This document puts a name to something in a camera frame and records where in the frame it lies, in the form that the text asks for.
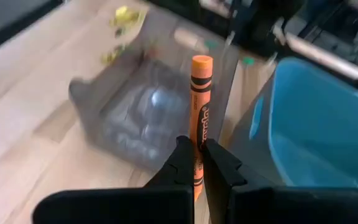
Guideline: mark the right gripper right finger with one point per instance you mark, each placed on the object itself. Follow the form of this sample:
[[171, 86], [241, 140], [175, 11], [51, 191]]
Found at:
[[222, 180]]

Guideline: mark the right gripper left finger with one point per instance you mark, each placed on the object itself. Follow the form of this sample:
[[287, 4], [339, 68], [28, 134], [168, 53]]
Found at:
[[172, 174]]

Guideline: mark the grey translucent plastic bin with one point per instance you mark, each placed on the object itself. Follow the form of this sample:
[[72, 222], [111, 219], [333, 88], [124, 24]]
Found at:
[[141, 118]]

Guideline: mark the teal plastic bin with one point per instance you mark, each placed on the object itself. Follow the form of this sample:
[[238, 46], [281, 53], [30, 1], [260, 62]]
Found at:
[[315, 130]]

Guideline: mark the green crayon piece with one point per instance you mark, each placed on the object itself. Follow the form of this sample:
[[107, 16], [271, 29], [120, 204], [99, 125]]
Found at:
[[211, 43], [248, 61]]

